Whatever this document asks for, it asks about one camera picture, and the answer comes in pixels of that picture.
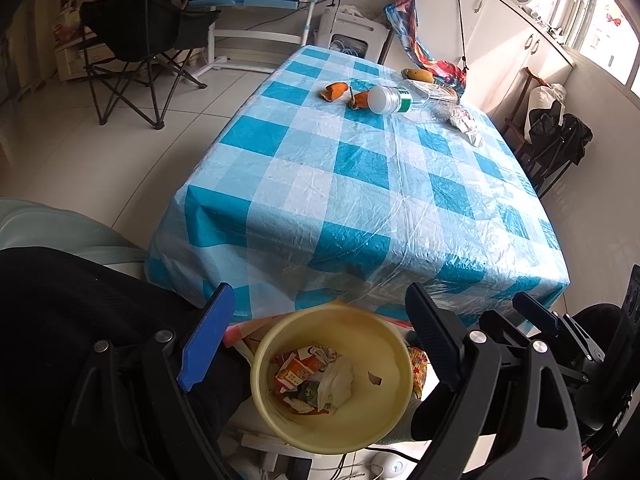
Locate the blue checkered plastic tablecloth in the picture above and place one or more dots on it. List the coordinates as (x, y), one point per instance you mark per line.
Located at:
(300, 202)

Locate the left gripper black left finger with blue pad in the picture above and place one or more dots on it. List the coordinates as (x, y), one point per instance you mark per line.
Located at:
(104, 376)

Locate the red orange snack bag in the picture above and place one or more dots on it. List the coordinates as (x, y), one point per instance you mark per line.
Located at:
(297, 376)

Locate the orange peel piece left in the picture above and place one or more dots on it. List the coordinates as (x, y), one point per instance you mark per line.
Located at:
(335, 91)

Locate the white printed plastic wrapper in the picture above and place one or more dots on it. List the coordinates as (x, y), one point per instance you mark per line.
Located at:
(465, 123)

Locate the white power strip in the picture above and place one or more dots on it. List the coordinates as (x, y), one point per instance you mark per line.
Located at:
(272, 447)

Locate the black folding camping chair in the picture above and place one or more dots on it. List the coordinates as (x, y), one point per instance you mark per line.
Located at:
(138, 33)

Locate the white plastic stool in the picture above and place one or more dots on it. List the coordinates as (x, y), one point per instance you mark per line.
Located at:
(348, 32)

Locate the yellow plastic basin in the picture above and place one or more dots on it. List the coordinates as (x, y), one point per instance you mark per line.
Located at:
(381, 389)

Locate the dark wooden chair with clothes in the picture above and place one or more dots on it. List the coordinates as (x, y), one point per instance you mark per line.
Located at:
(548, 139)

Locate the white paper towel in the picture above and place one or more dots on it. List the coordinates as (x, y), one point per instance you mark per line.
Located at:
(335, 386)

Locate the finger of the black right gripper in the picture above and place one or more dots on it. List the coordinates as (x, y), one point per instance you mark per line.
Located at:
(597, 352)

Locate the light green sofa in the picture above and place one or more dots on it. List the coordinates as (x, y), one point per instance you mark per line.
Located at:
(28, 224)

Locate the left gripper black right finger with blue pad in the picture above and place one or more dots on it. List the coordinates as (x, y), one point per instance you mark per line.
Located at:
(500, 410)

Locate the clear plastic bottle white cap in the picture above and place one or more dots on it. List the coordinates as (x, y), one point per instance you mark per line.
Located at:
(411, 98)

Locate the white wall cabinet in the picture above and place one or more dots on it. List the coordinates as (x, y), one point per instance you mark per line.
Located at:
(500, 41)

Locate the small white drawer unit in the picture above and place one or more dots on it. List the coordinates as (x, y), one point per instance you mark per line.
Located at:
(71, 60)

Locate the colourful patterned bag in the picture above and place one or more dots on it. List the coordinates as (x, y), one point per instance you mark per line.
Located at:
(404, 17)

